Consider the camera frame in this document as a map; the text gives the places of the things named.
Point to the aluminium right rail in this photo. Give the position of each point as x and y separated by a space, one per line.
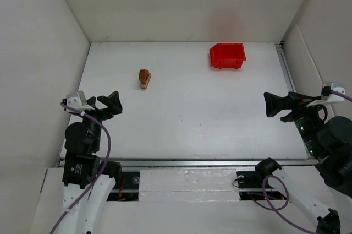
287 141

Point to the reddish arch wood block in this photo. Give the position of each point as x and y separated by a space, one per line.
148 77

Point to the light long wood block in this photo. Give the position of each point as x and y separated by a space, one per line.
143 85

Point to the red plastic bin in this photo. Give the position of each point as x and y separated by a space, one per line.
227 55

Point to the aluminium rail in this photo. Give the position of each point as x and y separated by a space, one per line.
201 162
287 141

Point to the white foam front panel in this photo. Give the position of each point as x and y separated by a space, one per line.
188 185

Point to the reddish short wood block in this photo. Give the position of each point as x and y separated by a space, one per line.
142 74

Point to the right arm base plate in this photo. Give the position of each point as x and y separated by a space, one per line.
250 187

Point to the aluminium front rail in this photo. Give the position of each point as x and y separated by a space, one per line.
201 162

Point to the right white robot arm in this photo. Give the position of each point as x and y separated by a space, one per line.
326 140

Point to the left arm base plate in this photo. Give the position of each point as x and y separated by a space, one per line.
128 189

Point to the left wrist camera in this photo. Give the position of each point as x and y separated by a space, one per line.
76 102

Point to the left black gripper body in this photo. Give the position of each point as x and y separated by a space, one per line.
97 111

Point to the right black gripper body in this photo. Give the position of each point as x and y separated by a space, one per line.
292 107

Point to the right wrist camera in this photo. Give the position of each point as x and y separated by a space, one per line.
328 95

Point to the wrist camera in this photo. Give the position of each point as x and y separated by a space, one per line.
328 95
76 102

